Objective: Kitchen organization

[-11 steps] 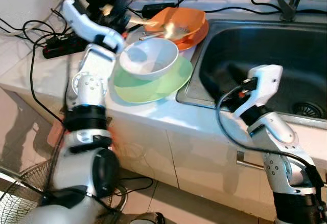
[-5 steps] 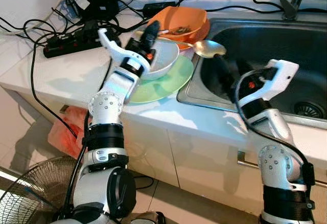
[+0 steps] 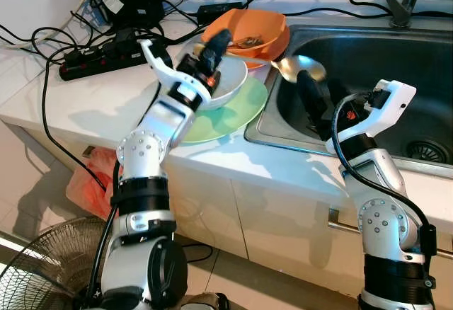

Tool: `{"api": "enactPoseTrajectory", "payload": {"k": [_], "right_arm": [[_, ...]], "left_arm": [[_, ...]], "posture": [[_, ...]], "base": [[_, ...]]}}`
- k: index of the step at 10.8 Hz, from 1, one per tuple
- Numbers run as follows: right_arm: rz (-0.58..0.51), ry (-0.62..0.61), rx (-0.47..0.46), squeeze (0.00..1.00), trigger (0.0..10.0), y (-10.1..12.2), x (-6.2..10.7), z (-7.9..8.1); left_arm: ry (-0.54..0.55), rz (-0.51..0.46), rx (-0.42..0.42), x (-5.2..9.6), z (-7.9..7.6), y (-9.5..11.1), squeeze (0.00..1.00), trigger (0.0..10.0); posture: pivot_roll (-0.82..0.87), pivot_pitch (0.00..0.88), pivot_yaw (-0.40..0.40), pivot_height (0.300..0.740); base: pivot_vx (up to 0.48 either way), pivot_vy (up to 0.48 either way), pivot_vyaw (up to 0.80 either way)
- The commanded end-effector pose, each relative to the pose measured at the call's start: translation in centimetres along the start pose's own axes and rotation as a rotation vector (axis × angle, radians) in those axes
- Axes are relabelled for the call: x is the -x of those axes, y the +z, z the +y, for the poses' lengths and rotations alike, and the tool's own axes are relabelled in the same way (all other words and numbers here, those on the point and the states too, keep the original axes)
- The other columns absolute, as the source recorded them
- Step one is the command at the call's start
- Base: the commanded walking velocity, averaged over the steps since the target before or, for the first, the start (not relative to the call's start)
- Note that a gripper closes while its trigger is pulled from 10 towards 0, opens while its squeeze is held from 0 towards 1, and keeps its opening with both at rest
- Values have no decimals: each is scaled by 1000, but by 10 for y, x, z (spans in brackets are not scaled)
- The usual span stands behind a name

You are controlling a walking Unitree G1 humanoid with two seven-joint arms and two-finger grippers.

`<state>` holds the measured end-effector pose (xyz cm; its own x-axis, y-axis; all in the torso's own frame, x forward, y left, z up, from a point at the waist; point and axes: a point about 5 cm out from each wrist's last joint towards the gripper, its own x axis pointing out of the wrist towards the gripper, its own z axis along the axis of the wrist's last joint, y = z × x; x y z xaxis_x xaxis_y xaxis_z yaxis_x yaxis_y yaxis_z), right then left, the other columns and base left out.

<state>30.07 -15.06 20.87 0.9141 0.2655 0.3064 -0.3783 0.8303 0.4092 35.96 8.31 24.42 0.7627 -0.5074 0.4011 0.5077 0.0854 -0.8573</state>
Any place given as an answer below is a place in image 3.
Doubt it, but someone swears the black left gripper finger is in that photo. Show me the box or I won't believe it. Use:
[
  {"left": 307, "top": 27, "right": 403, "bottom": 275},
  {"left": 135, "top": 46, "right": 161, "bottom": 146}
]
[{"left": 200, "top": 29, "right": 233, "bottom": 69}]

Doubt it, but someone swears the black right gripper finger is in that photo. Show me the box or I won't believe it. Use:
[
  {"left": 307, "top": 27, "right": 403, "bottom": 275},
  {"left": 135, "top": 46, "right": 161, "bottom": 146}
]
[
  {"left": 296, "top": 69, "right": 331, "bottom": 138},
  {"left": 327, "top": 78, "right": 351, "bottom": 107}
]

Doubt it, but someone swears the gold spoon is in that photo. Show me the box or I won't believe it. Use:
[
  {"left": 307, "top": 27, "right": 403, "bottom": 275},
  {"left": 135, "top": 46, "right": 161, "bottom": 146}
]
[{"left": 271, "top": 55, "right": 328, "bottom": 84}]

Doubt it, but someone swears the light green plate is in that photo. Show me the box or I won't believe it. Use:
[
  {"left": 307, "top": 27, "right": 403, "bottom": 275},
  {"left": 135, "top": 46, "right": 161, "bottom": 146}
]
[{"left": 177, "top": 76, "right": 268, "bottom": 144}]

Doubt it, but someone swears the white kitchen cabinet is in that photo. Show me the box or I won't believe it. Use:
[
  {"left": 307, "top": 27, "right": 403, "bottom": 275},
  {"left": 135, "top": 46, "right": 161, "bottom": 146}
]
[{"left": 0, "top": 115, "right": 453, "bottom": 310}]

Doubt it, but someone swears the small black power adapter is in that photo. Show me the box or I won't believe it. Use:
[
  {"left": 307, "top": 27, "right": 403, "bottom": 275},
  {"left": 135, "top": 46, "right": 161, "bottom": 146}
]
[{"left": 197, "top": 2, "right": 243, "bottom": 24}]

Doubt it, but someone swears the orange bowl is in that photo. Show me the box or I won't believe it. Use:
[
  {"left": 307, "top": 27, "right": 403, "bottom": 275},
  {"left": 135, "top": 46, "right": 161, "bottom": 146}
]
[{"left": 202, "top": 9, "right": 289, "bottom": 62}]

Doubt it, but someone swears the orange plate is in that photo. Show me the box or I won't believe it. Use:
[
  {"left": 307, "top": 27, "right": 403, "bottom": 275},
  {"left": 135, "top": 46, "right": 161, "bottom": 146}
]
[{"left": 241, "top": 41, "right": 289, "bottom": 70}]

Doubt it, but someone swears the stainless steel sink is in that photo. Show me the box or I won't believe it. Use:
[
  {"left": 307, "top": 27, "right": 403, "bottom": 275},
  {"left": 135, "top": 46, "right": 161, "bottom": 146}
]
[{"left": 244, "top": 25, "right": 453, "bottom": 180}]

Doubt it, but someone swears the round sink drain strainer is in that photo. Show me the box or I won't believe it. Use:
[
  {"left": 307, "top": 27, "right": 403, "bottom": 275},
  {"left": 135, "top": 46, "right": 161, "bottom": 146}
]
[{"left": 405, "top": 140, "right": 450, "bottom": 163}]

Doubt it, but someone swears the black charger box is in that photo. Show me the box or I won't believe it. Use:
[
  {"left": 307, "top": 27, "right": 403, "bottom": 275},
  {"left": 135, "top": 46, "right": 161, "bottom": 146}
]
[{"left": 96, "top": 0, "right": 165, "bottom": 31}]

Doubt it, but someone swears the black power strip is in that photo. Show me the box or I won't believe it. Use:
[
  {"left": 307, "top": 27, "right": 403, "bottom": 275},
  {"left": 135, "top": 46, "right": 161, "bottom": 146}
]
[{"left": 59, "top": 30, "right": 171, "bottom": 82}]

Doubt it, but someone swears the orange plastic bag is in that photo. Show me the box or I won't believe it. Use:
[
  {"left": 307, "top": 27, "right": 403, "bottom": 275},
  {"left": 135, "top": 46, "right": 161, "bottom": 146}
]
[{"left": 66, "top": 147, "right": 121, "bottom": 219}]

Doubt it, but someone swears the grey robot foot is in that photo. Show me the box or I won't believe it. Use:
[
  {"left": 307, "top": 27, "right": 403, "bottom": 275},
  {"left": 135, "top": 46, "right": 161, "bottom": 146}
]
[{"left": 177, "top": 292, "right": 231, "bottom": 310}]

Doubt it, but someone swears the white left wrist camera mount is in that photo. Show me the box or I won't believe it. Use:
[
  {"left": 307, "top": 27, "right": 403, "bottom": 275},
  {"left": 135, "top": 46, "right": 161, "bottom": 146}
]
[{"left": 139, "top": 39, "right": 213, "bottom": 105}]

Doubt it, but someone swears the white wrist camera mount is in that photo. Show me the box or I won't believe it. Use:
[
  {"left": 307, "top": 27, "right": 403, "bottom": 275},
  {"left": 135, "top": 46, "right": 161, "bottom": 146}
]
[
  {"left": 327, "top": 79, "right": 417, "bottom": 156},
  {"left": 139, "top": 39, "right": 213, "bottom": 105}
]

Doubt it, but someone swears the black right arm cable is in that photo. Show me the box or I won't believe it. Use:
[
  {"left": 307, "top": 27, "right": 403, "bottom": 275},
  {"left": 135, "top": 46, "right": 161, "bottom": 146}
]
[{"left": 333, "top": 92, "right": 437, "bottom": 254}]

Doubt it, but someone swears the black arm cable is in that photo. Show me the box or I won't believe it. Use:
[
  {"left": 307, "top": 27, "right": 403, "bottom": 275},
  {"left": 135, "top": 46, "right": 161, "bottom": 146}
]
[
  {"left": 84, "top": 161, "right": 122, "bottom": 305},
  {"left": 333, "top": 92, "right": 437, "bottom": 254}
]

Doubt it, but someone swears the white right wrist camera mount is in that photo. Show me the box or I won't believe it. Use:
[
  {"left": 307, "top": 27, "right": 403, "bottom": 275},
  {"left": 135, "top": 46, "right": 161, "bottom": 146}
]
[{"left": 327, "top": 79, "right": 417, "bottom": 156}]

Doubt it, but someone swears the black power strip cable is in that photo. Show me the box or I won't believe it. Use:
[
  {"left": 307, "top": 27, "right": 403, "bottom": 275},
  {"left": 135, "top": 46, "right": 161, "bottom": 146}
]
[{"left": 41, "top": 61, "right": 107, "bottom": 187}]

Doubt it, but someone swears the thin black cable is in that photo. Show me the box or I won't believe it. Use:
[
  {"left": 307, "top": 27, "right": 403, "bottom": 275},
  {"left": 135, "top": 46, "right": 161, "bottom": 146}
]
[{"left": 173, "top": 243, "right": 213, "bottom": 265}]

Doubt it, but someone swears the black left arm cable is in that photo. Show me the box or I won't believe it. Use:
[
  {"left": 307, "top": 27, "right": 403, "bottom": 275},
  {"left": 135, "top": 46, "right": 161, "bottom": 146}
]
[{"left": 84, "top": 161, "right": 122, "bottom": 305}]

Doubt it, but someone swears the grey wire cage fan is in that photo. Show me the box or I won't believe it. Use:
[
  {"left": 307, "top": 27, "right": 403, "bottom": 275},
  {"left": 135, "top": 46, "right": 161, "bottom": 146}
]
[{"left": 0, "top": 214, "right": 107, "bottom": 310}]

